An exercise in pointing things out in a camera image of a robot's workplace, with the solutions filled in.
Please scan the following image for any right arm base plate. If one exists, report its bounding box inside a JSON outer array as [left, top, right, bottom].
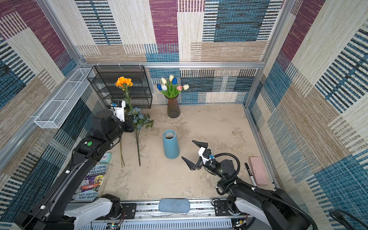
[[211, 198, 239, 217]]

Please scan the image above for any colourful paperback book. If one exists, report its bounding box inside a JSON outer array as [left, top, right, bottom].
[[72, 164, 109, 203]]

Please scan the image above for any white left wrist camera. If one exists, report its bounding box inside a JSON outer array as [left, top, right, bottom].
[[110, 99, 126, 122]]

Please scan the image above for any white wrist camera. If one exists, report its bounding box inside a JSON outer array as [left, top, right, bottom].
[[110, 99, 126, 122], [198, 147, 215, 165]]

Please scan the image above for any teal cylindrical vase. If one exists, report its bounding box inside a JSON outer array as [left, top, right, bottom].
[[163, 129, 180, 159]]

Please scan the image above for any orange marigold flower stem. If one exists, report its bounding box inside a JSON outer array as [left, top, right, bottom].
[[115, 76, 134, 116]]

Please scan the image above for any yellow tulip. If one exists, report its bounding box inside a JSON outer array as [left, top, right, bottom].
[[168, 75, 174, 92]]

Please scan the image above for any small teal box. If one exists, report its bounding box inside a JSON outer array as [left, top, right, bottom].
[[99, 152, 112, 164]]

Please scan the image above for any red ribbed glass vase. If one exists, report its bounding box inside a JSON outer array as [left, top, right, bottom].
[[167, 97, 181, 118]]

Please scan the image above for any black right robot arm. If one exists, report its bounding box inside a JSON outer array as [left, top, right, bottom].
[[182, 140, 318, 230]]

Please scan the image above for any pink case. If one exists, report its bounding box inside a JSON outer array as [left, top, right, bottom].
[[249, 156, 269, 186]]

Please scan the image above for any blue grey sponge pad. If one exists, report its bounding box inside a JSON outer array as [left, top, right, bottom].
[[159, 198, 190, 213]]

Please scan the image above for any black marker pen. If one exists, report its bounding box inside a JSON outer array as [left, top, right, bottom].
[[245, 163, 257, 186]]

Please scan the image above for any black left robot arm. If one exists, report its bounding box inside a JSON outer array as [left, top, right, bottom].
[[14, 110, 133, 230]]

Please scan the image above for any black wire shelf rack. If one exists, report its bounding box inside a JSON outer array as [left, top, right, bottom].
[[87, 65, 152, 109]]

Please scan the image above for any blue hydrangea flower bunch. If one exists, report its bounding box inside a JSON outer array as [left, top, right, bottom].
[[129, 107, 154, 166]]

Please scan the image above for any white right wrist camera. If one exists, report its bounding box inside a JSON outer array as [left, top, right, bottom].
[[198, 147, 215, 165]]

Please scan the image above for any white wire mesh basket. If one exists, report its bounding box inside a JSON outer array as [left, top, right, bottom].
[[34, 68, 91, 129]]

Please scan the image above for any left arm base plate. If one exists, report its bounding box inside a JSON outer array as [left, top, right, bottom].
[[116, 203, 137, 220]]

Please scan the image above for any white tulip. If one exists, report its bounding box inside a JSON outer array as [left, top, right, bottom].
[[178, 84, 189, 92]]

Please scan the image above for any orange and beige flower sprig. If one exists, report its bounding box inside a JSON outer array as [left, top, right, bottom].
[[119, 135, 125, 168]]

